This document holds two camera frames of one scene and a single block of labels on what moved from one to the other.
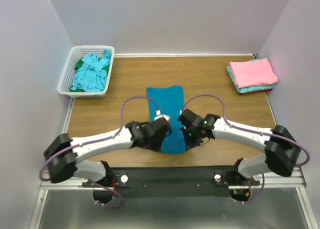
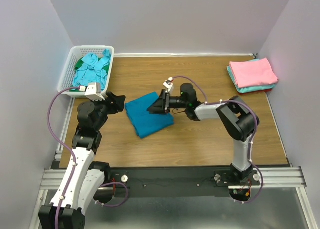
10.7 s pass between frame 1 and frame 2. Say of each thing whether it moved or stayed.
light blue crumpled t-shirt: stayed
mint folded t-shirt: stayed
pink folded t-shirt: stayed
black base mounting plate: stayed
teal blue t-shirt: moved
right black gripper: moved
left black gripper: moved
